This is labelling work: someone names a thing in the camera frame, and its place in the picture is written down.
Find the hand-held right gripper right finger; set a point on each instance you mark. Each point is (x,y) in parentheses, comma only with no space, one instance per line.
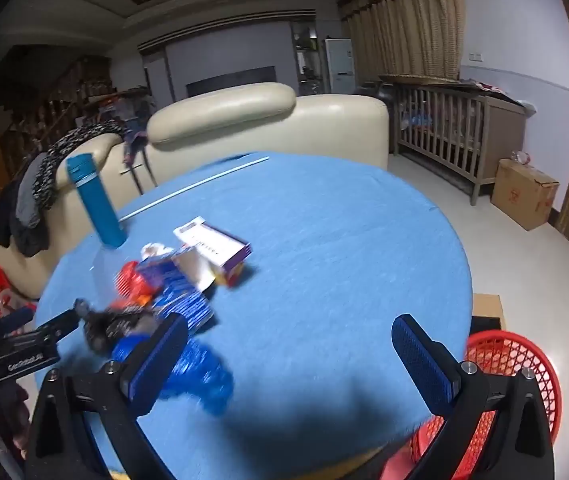
(422,370)

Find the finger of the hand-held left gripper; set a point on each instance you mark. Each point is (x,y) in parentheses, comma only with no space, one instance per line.
(114,327)
(62,324)

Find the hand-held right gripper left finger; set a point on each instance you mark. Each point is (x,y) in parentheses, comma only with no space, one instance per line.
(157,367)

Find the blue plastic wrapper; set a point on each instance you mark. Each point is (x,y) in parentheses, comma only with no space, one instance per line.
(199,375)

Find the red plastic bag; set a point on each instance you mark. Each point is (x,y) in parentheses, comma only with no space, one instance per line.
(132,282)

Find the red plastic basket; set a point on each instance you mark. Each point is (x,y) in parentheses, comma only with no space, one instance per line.
(504,355)

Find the white purple carton box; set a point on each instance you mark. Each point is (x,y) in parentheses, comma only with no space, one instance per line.
(214,250)

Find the blue striped packet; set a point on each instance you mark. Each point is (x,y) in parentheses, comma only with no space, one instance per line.
(187,305)

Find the black garment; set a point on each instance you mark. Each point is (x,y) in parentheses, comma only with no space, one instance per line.
(29,242)

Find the flat cardboard piece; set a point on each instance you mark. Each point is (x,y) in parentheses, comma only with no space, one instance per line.
(486,310)

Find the blue thermos bottle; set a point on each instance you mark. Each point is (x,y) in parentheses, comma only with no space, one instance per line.
(97,200)

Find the grey garment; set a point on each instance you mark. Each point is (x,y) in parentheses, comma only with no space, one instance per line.
(27,195)

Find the blue round tablecloth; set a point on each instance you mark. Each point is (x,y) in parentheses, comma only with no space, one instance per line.
(314,260)

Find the thin white rod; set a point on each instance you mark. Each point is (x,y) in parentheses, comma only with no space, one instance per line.
(199,182)

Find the dark floral garment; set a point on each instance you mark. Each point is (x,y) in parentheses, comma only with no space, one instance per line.
(64,147)

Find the brown cardboard box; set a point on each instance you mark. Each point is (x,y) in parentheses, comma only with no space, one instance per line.
(519,195)

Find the wooden staircase railing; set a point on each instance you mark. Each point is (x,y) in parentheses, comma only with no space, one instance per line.
(39,110)

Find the clear plastic bottle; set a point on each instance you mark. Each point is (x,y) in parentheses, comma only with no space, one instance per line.
(520,157)

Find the cream leather sofa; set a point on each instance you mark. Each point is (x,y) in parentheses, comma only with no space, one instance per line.
(264,125)

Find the wooden crib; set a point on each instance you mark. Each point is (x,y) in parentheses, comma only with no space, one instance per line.
(499,130)

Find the black television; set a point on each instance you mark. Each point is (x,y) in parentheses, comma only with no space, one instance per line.
(229,80)

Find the white standing air conditioner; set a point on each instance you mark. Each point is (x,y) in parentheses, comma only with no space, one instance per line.
(339,65)

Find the glass display shelf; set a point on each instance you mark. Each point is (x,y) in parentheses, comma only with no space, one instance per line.
(307,60)

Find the beige curtain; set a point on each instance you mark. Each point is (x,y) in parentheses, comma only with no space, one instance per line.
(414,25)

